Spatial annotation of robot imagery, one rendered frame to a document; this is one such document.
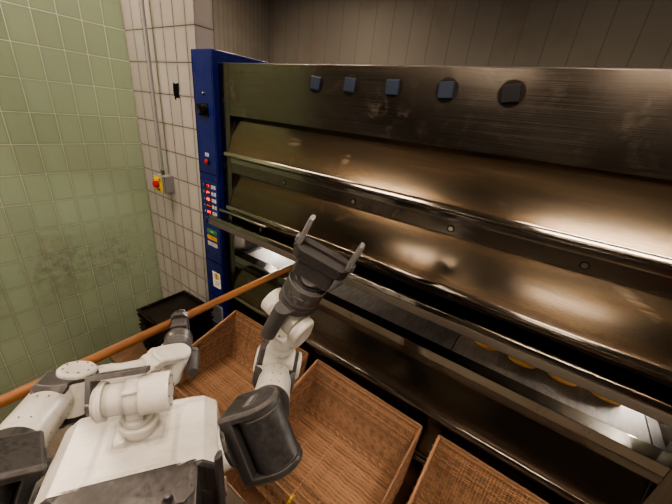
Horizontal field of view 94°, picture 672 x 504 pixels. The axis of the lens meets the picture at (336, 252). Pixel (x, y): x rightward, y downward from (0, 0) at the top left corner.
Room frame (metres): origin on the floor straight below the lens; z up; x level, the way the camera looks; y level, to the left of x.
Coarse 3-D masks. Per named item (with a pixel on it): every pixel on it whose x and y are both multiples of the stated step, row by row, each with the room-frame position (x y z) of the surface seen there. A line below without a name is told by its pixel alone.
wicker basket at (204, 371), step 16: (224, 320) 1.43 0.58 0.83; (240, 320) 1.47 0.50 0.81; (208, 336) 1.34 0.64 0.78; (224, 336) 1.43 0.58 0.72; (240, 336) 1.43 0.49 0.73; (256, 336) 1.38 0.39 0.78; (208, 352) 1.34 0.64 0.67; (224, 352) 1.43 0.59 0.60; (240, 352) 1.40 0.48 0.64; (304, 352) 1.22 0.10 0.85; (208, 368) 1.30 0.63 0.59; (224, 368) 1.32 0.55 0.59; (240, 368) 1.33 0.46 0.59; (304, 368) 1.19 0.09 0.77; (176, 384) 1.17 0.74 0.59; (208, 384) 1.20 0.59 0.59; (224, 384) 1.21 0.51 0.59; (240, 384) 1.22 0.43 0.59; (224, 400) 1.11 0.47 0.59
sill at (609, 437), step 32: (352, 320) 1.13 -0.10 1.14; (384, 320) 1.10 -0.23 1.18; (416, 352) 0.96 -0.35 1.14; (448, 352) 0.94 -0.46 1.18; (480, 384) 0.83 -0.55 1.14; (512, 384) 0.81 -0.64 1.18; (544, 416) 0.73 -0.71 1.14; (576, 416) 0.71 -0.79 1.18; (608, 448) 0.64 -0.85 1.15; (640, 448) 0.62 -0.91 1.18
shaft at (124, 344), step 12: (264, 276) 1.30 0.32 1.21; (276, 276) 1.35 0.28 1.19; (240, 288) 1.18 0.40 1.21; (252, 288) 1.22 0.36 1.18; (216, 300) 1.07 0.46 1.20; (192, 312) 0.98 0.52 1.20; (168, 324) 0.90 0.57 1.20; (132, 336) 0.81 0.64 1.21; (144, 336) 0.83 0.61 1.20; (108, 348) 0.75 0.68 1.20; (120, 348) 0.77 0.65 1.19; (84, 360) 0.69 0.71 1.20; (96, 360) 0.71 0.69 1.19; (0, 396) 0.55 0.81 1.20; (12, 396) 0.56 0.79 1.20; (24, 396) 0.57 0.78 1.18; (0, 408) 0.53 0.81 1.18
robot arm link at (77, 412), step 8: (136, 360) 0.67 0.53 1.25; (104, 368) 0.60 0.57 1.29; (112, 368) 0.61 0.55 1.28; (120, 368) 0.62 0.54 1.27; (128, 376) 0.61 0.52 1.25; (72, 384) 0.51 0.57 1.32; (80, 384) 0.52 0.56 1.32; (72, 392) 0.50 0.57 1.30; (80, 392) 0.51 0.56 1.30; (80, 400) 0.51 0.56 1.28; (72, 408) 0.49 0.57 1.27; (80, 408) 0.50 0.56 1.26; (72, 416) 0.49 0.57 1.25; (80, 416) 0.50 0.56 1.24
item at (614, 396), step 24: (288, 240) 1.34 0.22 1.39; (360, 288) 0.95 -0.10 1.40; (408, 288) 1.01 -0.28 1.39; (456, 312) 0.87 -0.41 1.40; (480, 312) 0.91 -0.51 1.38; (480, 336) 0.74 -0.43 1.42; (528, 336) 0.79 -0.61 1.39; (528, 360) 0.67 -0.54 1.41; (576, 360) 0.70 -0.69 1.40; (600, 360) 0.73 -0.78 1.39; (576, 384) 0.60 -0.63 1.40; (624, 384) 0.62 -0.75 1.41; (648, 384) 0.64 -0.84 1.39; (648, 408) 0.54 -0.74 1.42
